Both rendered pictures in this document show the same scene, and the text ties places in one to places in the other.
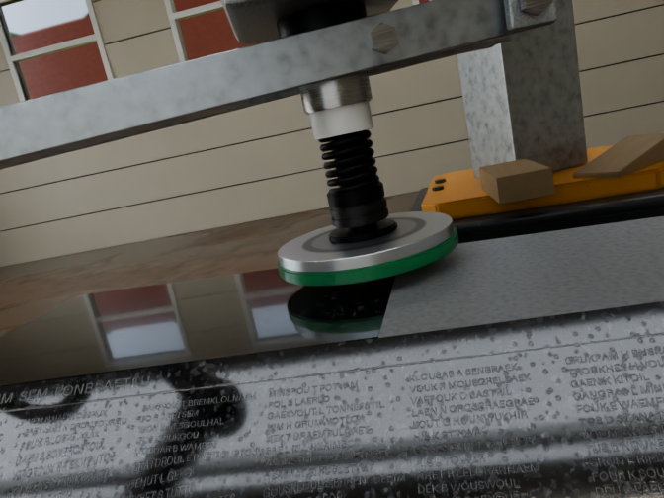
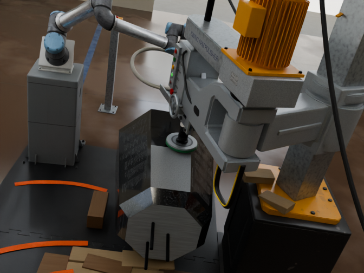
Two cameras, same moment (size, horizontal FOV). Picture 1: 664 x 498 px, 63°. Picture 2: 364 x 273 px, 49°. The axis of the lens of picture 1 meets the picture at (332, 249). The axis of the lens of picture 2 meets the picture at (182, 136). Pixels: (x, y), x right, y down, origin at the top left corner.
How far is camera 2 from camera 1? 2.56 m
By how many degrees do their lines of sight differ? 66
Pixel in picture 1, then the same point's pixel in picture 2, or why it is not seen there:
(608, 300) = (152, 160)
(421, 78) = not seen: outside the picture
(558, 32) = (305, 158)
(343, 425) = (142, 147)
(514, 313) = (152, 154)
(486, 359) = (147, 154)
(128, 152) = not seen: outside the picture
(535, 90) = (291, 166)
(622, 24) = not seen: outside the picture
